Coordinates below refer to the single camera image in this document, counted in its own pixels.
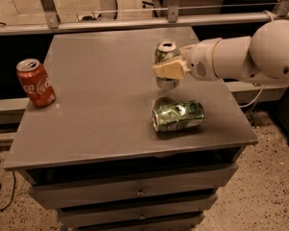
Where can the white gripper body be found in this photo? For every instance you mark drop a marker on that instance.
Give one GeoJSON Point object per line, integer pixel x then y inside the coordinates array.
{"type": "Point", "coordinates": [199, 60]}

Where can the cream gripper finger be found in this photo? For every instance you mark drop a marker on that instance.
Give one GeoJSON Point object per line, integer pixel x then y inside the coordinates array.
{"type": "Point", "coordinates": [176, 69]}

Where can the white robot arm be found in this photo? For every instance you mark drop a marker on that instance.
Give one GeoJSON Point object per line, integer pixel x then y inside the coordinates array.
{"type": "Point", "coordinates": [261, 59]}

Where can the crushed green soda can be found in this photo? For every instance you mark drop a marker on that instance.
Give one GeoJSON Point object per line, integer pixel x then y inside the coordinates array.
{"type": "Point", "coordinates": [176, 116]}

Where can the red coca-cola can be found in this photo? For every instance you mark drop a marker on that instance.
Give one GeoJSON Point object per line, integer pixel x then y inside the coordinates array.
{"type": "Point", "coordinates": [35, 81]}

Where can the grey drawer cabinet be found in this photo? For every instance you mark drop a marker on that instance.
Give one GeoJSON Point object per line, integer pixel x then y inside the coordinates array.
{"type": "Point", "coordinates": [99, 127]}

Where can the middle grey drawer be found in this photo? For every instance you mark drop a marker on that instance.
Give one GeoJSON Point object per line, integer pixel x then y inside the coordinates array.
{"type": "Point", "coordinates": [136, 209]}

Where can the grey drawer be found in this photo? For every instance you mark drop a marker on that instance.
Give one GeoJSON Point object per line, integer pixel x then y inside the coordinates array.
{"type": "Point", "coordinates": [149, 224]}
{"type": "Point", "coordinates": [90, 192]}
{"type": "Point", "coordinates": [136, 209]}

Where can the upper grey drawer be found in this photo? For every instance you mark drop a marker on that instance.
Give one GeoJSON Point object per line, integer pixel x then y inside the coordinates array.
{"type": "Point", "coordinates": [90, 192]}

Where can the lower grey drawer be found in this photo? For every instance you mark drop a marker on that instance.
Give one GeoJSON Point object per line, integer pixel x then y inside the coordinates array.
{"type": "Point", "coordinates": [149, 224]}

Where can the grey metal rail frame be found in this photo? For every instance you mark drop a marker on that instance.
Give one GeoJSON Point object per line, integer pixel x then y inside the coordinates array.
{"type": "Point", "coordinates": [26, 17]}

